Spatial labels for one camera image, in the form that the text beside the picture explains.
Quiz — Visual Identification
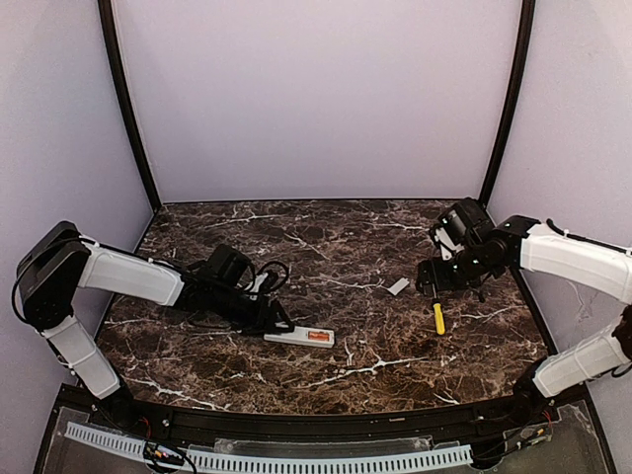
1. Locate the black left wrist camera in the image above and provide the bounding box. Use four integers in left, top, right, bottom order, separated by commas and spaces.
251, 261, 290, 297

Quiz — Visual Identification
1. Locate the white remote control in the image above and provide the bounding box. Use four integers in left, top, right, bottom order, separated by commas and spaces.
264, 326, 335, 349

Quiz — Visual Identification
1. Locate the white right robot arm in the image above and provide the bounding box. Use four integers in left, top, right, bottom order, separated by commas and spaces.
416, 197, 631, 400

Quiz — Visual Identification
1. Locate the black left frame post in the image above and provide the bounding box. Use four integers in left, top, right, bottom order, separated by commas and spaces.
97, 0, 162, 213

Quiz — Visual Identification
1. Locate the black front table rail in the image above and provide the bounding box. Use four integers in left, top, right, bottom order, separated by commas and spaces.
96, 398, 543, 442

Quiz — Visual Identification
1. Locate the white slotted cable duct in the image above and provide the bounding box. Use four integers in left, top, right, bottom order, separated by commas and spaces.
63, 422, 473, 473

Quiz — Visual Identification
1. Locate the black frame post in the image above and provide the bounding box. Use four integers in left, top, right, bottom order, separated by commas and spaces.
478, 0, 536, 208
97, 0, 162, 213

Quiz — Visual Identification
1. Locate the black right frame post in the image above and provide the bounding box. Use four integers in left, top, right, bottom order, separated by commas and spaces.
478, 0, 536, 208

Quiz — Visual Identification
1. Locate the yellow handled screwdriver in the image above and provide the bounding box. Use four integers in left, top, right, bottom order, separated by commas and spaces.
433, 297, 445, 336

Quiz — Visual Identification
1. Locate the white battery cover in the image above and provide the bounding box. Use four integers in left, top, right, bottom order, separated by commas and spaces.
386, 277, 410, 296

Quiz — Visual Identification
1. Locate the orange battery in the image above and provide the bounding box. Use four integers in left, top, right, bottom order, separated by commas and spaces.
307, 331, 331, 343

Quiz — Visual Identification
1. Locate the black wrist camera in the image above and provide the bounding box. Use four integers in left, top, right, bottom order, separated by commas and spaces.
432, 227, 464, 261
251, 261, 290, 297

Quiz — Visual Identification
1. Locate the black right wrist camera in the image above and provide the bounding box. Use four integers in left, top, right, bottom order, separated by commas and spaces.
432, 227, 464, 261

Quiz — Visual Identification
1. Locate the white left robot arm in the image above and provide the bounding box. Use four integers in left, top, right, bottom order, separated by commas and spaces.
12, 220, 295, 401

